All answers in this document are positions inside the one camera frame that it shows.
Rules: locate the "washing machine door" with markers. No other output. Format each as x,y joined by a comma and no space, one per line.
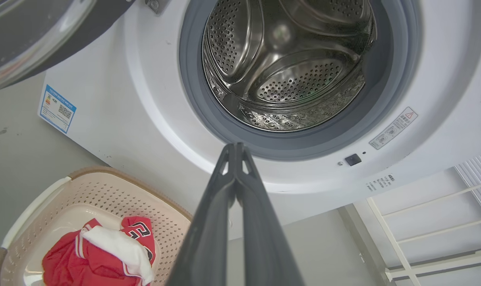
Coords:
26,39

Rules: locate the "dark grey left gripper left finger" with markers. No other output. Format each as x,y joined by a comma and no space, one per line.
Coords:
204,246

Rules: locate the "white slatted panel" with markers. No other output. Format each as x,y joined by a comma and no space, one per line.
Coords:
480,174

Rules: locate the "white metal rack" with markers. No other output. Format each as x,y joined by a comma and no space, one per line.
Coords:
443,265

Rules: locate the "white front-load washing machine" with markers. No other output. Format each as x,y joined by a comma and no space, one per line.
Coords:
145,119

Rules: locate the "red basketball jersey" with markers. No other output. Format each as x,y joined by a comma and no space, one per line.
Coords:
65,262

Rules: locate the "beige perforated laundry basket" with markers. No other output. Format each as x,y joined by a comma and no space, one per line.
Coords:
105,194

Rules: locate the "white cloth garment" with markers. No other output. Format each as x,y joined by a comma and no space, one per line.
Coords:
117,244

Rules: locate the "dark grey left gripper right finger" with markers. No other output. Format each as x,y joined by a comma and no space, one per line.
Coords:
268,250

